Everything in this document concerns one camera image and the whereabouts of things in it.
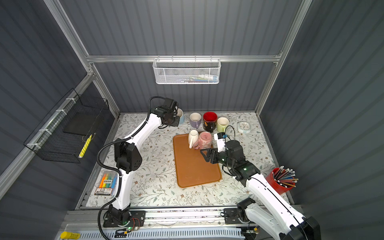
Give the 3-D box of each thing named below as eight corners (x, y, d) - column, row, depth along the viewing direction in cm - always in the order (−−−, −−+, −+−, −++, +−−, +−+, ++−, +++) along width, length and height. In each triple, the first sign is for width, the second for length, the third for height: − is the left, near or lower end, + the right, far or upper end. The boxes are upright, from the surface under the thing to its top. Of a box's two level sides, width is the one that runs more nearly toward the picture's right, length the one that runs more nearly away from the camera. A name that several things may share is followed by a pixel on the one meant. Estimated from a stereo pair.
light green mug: (213, 133, 109) (214, 125, 101) (217, 124, 115) (219, 115, 107) (222, 137, 107) (224, 128, 99) (226, 127, 113) (229, 118, 105)
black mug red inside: (203, 134, 108) (203, 126, 101) (202, 120, 117) (203, 111, 110) (217, 134, 108) (218, 126, 101) (215, 120, 117) (217, 111, 110)
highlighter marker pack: (94, 195, 83) (92, 194, 81) (104, 172, 92) (102, 170, 90) (115, 195, 83) (114, 194, 81) (123, 172, 92) (121, 170, 90)
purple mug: (186, 126, 113) (186, 119, 107) (192, 118, 119) (192, 110, 113) (197, 131, 111) (197, 123, 105) (202, 121, 117) (203, 114, 110)
